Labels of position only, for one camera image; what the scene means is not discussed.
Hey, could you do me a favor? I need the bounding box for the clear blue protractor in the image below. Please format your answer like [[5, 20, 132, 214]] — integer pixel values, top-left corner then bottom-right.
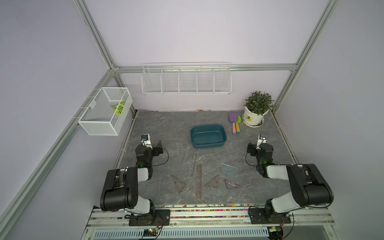
[[221, 163, 238, 175]]

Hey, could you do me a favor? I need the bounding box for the purple triangle ruler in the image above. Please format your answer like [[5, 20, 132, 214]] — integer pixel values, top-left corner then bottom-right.
[[225, 179, 244, 190]]

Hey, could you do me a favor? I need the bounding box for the teal plastic storage box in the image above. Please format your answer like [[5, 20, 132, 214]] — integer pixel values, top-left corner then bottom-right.
[[191, 124, 227, 149]]

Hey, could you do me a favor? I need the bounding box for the pink triangle ruler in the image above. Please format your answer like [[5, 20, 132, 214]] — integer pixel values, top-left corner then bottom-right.
[[171, 175, 186, 193], [205, 175, 221, 188]]

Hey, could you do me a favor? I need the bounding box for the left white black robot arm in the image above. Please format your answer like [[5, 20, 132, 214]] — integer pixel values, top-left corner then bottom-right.
[[100, 140, 164, 217]]

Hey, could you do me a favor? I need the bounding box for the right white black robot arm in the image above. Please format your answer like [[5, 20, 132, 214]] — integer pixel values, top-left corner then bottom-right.
[[246, 142, 334, 216]]

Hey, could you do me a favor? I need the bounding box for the short clear straight ruler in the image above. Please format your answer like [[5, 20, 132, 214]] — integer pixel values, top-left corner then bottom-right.
[[192, 154, 198, 177]]

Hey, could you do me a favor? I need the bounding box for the potted green plant white pot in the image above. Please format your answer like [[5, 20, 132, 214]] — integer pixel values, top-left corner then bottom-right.
[[242, 91, 274, 128]]

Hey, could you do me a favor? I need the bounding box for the green leaf toy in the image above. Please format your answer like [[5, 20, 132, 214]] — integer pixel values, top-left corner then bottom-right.
[[112, 101, 126, 116]]

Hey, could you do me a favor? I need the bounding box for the long pink straight ruler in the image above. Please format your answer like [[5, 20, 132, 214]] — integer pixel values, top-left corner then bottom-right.
[[196, 164, 202, 200]]

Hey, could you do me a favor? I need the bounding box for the white mesh side basket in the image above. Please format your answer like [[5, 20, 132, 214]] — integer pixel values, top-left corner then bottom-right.
[[78, 87, 133, 136]]

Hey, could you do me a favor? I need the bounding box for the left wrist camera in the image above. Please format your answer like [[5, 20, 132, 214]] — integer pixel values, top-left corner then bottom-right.
[[141, 134, 152, 148]]

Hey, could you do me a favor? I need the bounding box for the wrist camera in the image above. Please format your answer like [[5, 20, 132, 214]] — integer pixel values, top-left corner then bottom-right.
[[141, 134, 152, 148], [257, 134, 267, 147]]

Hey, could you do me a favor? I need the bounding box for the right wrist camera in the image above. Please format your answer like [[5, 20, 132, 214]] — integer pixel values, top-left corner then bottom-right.
[[257, 134, 267, 147]]

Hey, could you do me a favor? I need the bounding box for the purple toy shovel pink handle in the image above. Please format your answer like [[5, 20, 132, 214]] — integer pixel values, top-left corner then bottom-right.
[[229, 112, 238, 134]]

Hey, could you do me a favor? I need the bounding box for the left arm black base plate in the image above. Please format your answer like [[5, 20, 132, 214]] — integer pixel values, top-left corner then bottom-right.
[[129, 209, 171, 227]]

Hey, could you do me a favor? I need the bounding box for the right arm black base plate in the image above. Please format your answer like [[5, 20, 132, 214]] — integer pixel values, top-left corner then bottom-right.
[[247, 206, 292, 225]]

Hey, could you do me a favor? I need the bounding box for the long white wire wall basket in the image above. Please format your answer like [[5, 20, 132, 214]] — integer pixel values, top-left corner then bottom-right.
[[141, 63, 232, 95]]

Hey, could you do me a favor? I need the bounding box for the aluminium rail frame front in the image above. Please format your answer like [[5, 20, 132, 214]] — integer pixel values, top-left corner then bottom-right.
[[81, 204, 342, 240]]

